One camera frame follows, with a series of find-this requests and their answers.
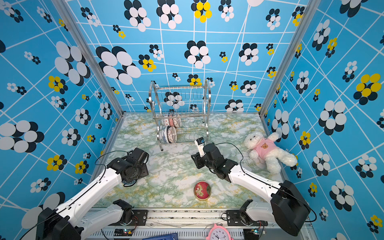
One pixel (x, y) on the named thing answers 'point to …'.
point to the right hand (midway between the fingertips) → (196, 154)
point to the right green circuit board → (252, 233)
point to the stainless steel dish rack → (181, 113)
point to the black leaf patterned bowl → (171, 121)
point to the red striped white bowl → (179, 122)
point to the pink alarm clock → (218, 233)
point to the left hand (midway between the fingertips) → (145, 172)
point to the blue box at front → (171, 236)
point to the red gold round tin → (202, 190)
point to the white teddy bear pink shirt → (264, 150)
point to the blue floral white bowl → (163, 136)
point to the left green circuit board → (124, 232)
